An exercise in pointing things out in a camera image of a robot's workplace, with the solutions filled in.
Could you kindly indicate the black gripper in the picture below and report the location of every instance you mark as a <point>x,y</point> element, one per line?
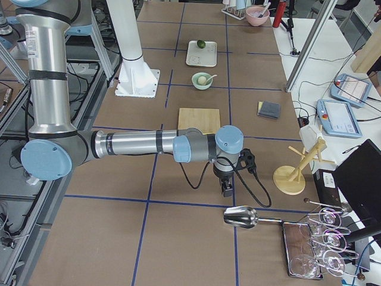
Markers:
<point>224,177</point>

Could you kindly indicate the white steamed bun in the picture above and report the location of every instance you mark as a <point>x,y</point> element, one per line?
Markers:
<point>202,80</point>

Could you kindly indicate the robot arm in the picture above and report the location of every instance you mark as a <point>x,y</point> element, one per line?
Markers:
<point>56,146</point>

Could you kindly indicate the green bowl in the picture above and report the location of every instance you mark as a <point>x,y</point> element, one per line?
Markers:
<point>196,84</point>

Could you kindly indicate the pink ice bowl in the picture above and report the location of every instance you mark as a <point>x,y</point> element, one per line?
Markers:
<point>256,16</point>

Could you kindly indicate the steel scoop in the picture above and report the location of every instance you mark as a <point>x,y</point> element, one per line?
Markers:
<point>246,217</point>

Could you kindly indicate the wooden mug tree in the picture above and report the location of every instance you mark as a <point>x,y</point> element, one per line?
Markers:
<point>289,179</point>

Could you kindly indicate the bamboo cutting board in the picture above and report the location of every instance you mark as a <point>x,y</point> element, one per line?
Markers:
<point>207,120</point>

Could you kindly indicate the grey folded cloth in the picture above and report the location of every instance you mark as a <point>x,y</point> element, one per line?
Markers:
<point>268,109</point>

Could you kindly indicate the near teach pendant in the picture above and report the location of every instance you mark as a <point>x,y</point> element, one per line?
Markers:
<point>337,119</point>

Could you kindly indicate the teach pendant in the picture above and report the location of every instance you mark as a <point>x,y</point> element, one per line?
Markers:
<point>350,89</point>
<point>337,119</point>

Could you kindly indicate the black laptop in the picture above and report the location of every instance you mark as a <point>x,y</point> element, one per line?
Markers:
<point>358,178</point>

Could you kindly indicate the white bear tray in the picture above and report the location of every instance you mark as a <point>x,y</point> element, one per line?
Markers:
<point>202,57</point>

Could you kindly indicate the green avocado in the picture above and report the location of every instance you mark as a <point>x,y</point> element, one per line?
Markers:
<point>201,44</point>

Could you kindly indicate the far teach pendant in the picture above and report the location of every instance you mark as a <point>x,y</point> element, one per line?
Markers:
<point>350,89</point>

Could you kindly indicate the red bottle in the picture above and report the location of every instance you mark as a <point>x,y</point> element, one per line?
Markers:
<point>279,13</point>

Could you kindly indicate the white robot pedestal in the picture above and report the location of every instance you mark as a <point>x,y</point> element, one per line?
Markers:
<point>136,78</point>

